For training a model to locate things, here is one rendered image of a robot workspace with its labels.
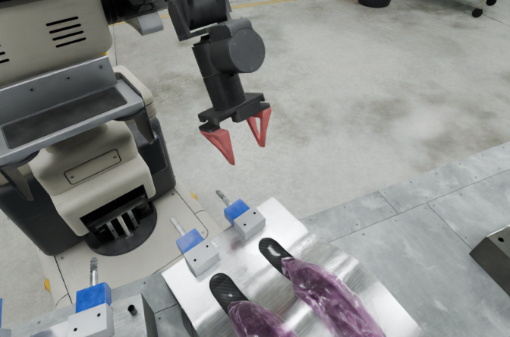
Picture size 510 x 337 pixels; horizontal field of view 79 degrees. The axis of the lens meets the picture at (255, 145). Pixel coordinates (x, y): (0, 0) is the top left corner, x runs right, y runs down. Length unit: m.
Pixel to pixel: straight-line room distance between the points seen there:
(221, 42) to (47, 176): 0.52
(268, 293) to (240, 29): 0.40
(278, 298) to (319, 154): 1.52
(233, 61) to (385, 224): 0.50
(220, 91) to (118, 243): 0.99
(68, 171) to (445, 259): 0.82
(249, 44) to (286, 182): 1.43
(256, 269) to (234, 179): 1.26
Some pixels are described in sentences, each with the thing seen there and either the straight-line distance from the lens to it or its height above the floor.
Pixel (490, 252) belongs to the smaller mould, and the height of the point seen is 0.85.
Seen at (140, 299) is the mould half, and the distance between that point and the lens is 0.56.
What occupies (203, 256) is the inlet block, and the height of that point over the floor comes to 0.88.
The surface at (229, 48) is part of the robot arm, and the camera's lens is 0.41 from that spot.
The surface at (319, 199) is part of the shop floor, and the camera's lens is 1.76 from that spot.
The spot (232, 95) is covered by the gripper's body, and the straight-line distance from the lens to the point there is 0.49.
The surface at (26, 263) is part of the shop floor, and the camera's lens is 1.86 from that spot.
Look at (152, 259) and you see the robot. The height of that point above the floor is 0.28.
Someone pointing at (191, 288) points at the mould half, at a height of 0.86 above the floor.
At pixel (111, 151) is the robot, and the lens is 0.81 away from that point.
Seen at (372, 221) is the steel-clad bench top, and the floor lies 0.80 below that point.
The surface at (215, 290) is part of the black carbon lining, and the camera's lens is 0.58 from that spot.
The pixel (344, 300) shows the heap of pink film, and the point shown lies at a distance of 0.52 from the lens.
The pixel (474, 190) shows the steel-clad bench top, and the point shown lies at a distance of 0.91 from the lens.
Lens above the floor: 1.39
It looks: 44 degrees down
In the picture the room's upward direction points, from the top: straight up
